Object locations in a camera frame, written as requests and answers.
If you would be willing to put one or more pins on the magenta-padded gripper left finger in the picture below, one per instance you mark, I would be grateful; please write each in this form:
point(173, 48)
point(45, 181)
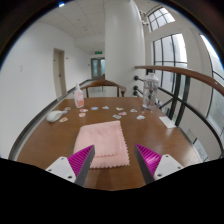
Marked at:
point(65, 168)

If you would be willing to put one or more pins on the small blue sticker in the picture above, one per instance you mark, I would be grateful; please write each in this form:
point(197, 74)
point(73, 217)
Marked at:
point(94, 108)
point(105, 107)
point(116, 116)

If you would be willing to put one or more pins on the glass double door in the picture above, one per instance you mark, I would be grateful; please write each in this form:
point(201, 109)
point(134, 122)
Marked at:
point(98, 68)

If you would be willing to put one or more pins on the beige side door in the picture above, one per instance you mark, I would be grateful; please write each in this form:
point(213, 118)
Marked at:
point(59, 73)

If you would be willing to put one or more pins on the clear plastic water bottle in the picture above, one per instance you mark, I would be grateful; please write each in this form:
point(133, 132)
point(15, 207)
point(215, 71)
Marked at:
point(150, 91)

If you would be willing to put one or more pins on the wooden armchair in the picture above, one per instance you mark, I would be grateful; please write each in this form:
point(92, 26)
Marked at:
point(103, 83)

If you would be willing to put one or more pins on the small pink sticker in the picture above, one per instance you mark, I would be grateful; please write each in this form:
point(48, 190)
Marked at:
point(82, 114)
point(122, 113)
point(83, 110)

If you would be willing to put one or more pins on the small orange sticker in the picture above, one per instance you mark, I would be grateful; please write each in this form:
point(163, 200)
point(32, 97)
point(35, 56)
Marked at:
point(63, 119)

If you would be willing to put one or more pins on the white spray bottle, pink label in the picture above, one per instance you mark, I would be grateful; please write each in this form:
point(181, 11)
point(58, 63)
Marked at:
point(79, 98)

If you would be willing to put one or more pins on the white card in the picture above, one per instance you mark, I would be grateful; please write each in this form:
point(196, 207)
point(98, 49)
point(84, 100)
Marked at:
point(166, 121)

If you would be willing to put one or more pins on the green exit sign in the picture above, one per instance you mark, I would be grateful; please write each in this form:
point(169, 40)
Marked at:
point(97, 52)

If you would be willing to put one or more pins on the tall black-framed window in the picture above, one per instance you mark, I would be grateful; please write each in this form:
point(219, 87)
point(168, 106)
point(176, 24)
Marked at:
point(215, 83)
point(170, 50)

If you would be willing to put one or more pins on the small pale sticker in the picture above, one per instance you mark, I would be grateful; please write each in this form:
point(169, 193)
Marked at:
point(140, 117)
point(119, 108)
point(68, 108)

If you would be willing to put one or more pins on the white computer mouse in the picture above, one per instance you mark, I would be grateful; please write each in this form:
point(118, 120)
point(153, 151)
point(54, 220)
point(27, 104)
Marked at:
point(54, 116)

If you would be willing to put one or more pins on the arched upper window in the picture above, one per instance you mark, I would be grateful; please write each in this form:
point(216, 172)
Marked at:
point(160, 19)

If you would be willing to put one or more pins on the white wall switch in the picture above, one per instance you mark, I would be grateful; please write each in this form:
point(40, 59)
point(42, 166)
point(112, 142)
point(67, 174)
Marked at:
point(21, 68)

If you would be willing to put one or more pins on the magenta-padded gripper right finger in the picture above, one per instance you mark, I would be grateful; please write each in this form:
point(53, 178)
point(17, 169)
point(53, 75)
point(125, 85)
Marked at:
point(165, 166)

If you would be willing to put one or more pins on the black railing with wooden handrail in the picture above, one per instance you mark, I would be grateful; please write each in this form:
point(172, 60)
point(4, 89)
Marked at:
point(186, 72)

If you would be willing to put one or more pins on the pink towel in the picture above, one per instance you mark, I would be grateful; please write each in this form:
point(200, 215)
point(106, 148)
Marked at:
point(100, 140)

